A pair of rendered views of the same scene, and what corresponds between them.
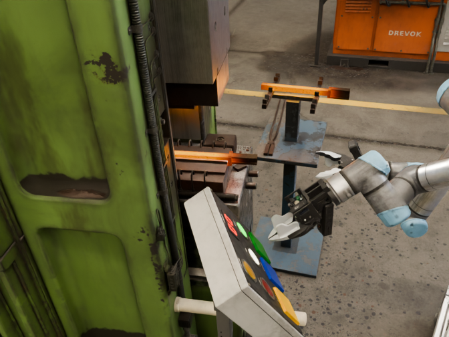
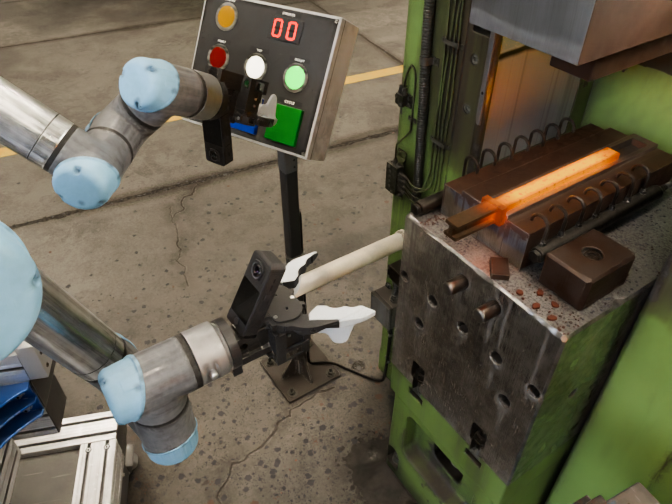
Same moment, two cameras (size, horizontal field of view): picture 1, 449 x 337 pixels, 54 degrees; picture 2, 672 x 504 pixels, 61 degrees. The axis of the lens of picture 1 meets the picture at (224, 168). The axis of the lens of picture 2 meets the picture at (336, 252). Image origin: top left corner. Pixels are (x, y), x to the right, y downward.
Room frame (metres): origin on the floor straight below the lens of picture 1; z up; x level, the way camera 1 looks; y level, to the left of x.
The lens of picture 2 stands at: (1.68, -0.76, 1.56)
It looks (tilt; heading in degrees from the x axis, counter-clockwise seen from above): 40 degrees down; 135
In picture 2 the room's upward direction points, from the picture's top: straight up
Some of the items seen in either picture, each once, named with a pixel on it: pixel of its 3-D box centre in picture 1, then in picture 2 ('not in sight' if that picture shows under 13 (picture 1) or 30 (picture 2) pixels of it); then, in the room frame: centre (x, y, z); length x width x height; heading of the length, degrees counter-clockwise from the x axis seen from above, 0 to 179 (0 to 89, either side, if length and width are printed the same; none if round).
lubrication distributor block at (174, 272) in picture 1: (173, 276); (397, 178); (0.96, 0.18, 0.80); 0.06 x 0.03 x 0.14; 168
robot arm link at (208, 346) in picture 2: not in sight; (208, 353); (1.22, -0.53, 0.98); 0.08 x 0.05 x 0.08; 168
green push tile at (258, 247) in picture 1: (258, 248); (284, 124); (0.86, -0.08, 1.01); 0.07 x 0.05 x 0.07; 13
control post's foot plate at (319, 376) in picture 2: not in sight; (299, 360); (0.73, 0.02, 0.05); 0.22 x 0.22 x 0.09; 78
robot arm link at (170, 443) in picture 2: not in sight; (159, 416); (1.18, -0.61, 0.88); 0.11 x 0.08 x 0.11; 0
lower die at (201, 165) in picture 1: (172, 167); (560, 183); (1.34, 0.19, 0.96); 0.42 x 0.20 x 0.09; 78
